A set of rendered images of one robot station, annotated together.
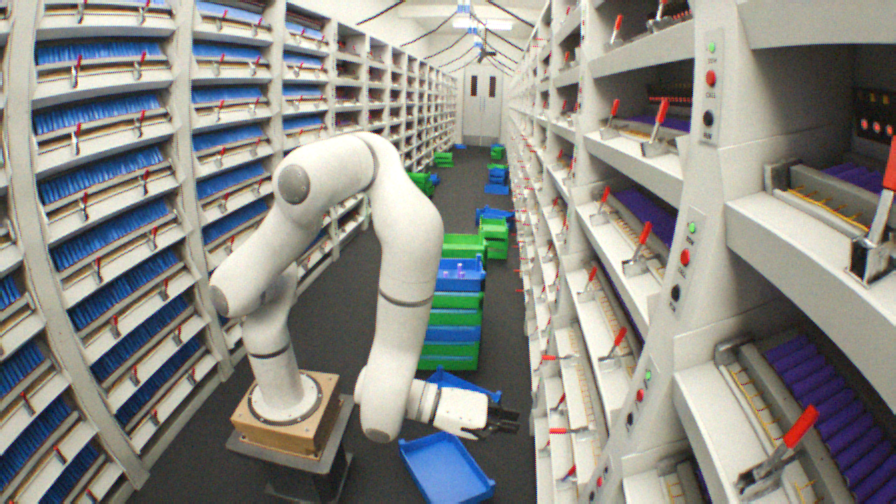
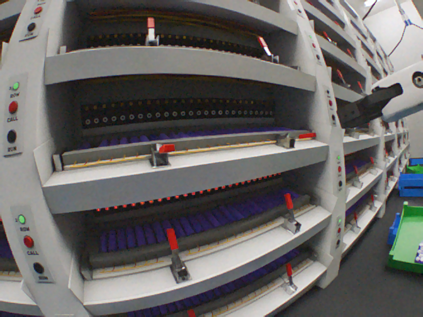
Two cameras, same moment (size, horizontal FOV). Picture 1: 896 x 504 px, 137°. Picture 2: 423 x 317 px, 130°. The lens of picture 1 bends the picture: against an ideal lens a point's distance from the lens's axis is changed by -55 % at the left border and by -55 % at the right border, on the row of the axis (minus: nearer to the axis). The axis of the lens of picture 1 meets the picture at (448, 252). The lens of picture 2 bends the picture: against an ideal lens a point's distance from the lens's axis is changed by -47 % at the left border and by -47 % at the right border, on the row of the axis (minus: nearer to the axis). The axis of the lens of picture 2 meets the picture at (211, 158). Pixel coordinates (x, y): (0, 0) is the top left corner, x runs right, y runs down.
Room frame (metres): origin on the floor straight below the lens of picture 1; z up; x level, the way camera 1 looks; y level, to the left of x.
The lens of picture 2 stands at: (0.89, -0.06, 0.49)
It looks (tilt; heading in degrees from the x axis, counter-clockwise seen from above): 1 degrees down; 238
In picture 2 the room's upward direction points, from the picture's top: 8 degrees counter-clockwise
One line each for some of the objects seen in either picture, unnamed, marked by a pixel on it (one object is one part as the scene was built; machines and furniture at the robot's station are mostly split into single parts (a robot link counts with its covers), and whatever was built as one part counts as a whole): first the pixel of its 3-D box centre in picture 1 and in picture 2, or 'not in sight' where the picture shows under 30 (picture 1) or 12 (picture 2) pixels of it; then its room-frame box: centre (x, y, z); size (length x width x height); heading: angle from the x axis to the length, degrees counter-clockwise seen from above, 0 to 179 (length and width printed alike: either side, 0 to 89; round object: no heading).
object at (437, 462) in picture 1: (444, 469); not in sight; (0.80, -0.02, 0.04); 0.30 x 0.20 x 0.08; 28
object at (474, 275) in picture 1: (446, 270); not in sight; (1.49, 0.00, 0.44); 0.30 x 0.20 x 0.08; 92
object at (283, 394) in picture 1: (276, 372); not in sight; (0.73, 0.43, 0.47); 0.19 x 0.19 x 0.18
